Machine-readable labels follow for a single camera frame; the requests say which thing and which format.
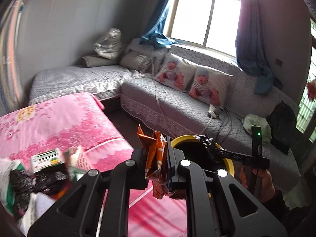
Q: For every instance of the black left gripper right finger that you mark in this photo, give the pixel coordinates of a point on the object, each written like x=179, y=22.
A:
x=216, y=203

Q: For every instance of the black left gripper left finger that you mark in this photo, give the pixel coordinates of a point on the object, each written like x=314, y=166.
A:
x=96, y=205

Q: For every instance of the green white medicine box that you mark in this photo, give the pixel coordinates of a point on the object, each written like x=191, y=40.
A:
x=46, y=159

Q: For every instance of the orange snack wrapper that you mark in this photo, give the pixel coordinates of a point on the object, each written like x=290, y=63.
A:
x=156, y=164

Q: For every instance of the white tissue pack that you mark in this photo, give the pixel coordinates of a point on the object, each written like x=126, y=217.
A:
x=39, y=203

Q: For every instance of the yellow rimmed trash bin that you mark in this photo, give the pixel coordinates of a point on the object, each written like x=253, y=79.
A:
x=192, y=149

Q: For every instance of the right hand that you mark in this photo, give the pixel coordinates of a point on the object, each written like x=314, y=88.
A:
x=267, y=187

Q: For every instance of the green cloth bundle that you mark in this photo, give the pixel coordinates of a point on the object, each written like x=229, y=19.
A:
x=258, y=126

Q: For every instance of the black bag on sofa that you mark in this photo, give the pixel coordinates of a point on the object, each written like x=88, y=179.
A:
x=282, y=122

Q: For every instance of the pink white napkin pack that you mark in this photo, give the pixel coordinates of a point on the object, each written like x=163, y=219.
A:
x=77, y=163

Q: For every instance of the black crumpled plastic bag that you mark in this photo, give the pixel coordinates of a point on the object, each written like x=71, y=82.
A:
x=49, y=181

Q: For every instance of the white power adapter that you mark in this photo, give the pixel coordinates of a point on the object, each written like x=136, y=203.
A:
x=214, y=111

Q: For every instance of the right baby print pillow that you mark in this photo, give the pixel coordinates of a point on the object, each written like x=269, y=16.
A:
x=210, y=85

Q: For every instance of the baby print pillow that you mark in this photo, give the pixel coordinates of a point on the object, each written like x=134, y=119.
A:
x=176, y=72
x=210, y=85

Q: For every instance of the pink floral tablecloth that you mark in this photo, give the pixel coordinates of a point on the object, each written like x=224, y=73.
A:
x=78, y=121

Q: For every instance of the grey quilted corner sofa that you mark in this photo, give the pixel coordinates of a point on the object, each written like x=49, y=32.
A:
x=160, y=107

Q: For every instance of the right purple curtain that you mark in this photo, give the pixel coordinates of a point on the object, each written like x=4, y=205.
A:
x=250, y=48

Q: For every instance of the left baby print pillow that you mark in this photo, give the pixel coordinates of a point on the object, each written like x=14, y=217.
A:
x=176, y=72

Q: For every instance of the striped hanging cloth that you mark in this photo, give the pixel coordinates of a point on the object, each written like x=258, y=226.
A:
x=12, y=93

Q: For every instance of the grey square cushion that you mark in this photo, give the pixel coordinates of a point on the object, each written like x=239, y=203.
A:
x=136, y=61

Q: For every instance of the grey bolster cushion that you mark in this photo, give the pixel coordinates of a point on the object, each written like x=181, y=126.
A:
x=96, y=61

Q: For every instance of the silver plastic bag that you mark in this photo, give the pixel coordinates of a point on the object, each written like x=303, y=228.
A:
x=109, y=45

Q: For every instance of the left blue curtain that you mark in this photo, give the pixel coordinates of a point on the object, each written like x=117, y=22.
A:
x=153, y=34

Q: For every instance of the window with wooden frame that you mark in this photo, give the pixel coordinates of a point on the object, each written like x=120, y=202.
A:
x=210, y=24

